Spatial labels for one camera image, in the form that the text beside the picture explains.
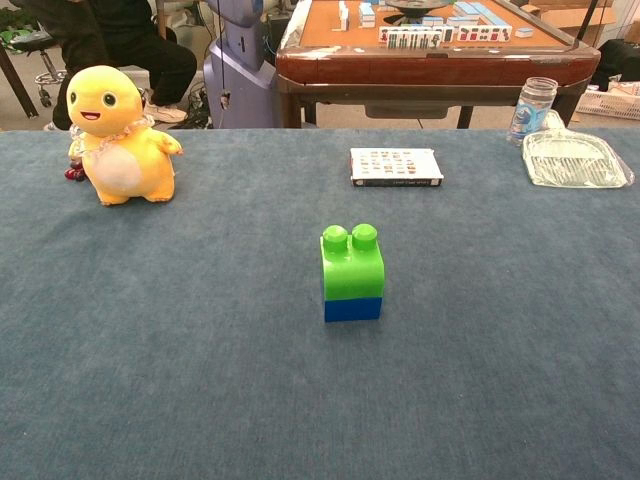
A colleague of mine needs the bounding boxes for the dark red bead cluster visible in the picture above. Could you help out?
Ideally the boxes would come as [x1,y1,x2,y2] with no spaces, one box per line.
[63,157,87,183]

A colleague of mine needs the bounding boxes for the person in black clothes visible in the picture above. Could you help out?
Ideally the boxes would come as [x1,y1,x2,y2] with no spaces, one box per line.
[8,0,199,133]

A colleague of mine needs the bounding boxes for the black mahjong table centre dial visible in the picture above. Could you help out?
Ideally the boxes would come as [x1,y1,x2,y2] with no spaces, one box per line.
[383,0,457,25]

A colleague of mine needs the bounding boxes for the standing mahjong tile row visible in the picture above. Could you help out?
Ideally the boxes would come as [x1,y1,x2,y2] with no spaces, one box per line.
[377,25,458,50]

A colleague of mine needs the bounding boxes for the hanging cable with plug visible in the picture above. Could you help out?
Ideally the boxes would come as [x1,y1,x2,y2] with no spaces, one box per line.
[215,0,233,112]

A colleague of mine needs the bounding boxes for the brown mahjong table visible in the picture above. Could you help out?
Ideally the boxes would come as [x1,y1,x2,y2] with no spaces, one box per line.
[274,0,603,131]

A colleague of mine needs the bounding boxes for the blue-backed mahjong tile wall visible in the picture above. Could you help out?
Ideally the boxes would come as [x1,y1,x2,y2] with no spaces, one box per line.
[422,1,502,28]

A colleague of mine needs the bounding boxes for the black swivel stool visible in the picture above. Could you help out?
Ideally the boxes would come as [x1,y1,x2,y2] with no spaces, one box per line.
[8,28,70,109]

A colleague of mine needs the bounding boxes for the clear bottle blue label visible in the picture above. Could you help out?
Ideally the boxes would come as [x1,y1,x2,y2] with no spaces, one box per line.
[505,76,560,148]

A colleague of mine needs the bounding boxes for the blue table cloth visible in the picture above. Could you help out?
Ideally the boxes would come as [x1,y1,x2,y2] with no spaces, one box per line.
[0,128,640,480]

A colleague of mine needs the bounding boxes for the yellow plush dinosaur toy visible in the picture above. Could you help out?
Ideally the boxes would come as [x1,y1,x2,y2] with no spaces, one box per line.
[66,64,185,207]

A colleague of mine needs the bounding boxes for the clear plastic dustpan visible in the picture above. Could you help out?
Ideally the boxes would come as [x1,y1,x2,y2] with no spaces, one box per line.
[520,110,637,191]

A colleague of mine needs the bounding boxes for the blue building block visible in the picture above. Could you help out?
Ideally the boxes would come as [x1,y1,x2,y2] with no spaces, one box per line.
[323,296,384,324]

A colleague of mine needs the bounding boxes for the black bag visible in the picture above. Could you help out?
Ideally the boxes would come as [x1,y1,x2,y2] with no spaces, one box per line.
[593,38,640,94]

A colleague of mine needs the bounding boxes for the green building block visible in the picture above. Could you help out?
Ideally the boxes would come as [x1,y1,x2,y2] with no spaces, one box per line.
[319,223,387,303]

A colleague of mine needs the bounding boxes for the blue grey machine base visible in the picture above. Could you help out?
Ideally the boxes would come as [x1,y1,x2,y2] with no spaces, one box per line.
[201,0,284,131]

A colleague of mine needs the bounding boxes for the flat red-print mahjong tile row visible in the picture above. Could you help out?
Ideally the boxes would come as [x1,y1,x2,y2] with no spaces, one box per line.
[456,24,513,43]

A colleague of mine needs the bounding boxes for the printed sticker card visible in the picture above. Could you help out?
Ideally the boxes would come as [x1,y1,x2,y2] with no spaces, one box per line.
[349,146,445,189]

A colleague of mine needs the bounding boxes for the white plastic basket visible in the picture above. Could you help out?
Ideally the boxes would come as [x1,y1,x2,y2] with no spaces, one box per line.
[574,81,640,122]

